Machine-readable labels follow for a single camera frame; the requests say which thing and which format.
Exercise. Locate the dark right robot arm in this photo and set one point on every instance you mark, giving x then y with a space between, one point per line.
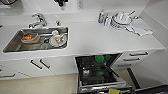
150 89

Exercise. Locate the white drawer unit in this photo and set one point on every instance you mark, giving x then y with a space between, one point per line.
138 56
5 70

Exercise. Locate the blue dish soap bottle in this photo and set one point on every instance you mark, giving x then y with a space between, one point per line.
101 17

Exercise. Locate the chrome sink knob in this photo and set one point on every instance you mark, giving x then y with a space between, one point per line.
57 23

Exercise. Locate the white two-door base cabinet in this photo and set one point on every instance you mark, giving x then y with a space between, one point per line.
60 65

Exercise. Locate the black built-in dishwasher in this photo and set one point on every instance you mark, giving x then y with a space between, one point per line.
90 78

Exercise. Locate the pile of white dishes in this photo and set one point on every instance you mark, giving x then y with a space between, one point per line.
121 20

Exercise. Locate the small yellow bowl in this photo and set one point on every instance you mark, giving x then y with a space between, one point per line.
114 91

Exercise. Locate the orange bowl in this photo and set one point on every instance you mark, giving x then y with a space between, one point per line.
29 37

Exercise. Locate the white cloth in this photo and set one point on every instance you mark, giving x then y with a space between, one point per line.
141 27

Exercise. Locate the chrome sink faucet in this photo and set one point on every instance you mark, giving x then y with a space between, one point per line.
38 20

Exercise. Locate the white wall outlet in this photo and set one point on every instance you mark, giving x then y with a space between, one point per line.
80 4

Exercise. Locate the small white bottle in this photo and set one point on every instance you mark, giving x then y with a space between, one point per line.
107 20

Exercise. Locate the steel kitchen sink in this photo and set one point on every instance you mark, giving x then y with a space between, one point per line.
13 45

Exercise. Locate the white cup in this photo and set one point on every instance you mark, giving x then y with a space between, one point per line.
58 39

